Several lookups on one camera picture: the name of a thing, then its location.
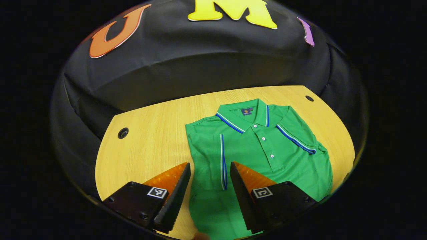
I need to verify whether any green T-shirt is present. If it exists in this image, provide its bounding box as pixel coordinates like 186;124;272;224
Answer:
185;98;333;240

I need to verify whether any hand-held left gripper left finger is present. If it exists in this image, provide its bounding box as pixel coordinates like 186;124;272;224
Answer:
102;162;191;234

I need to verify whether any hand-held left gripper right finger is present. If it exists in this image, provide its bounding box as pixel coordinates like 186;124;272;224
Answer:
230;161;317;234

